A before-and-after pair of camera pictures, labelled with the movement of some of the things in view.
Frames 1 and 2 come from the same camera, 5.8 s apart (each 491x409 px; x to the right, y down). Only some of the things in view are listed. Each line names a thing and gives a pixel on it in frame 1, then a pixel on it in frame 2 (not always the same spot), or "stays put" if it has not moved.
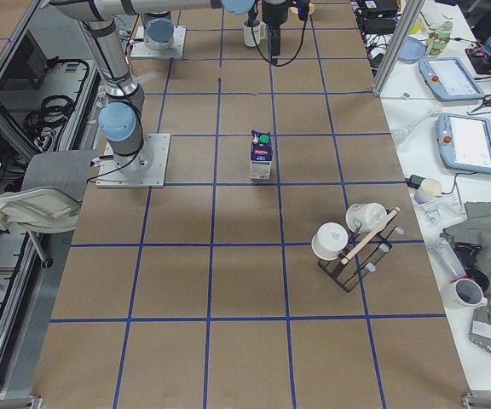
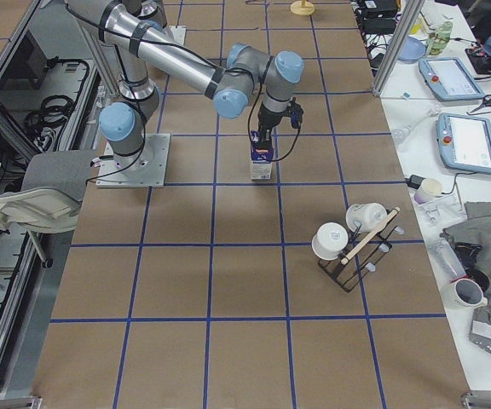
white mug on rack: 329,240 stays put
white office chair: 48,199 stays put
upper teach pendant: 449,79 stays put
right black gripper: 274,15 → 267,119
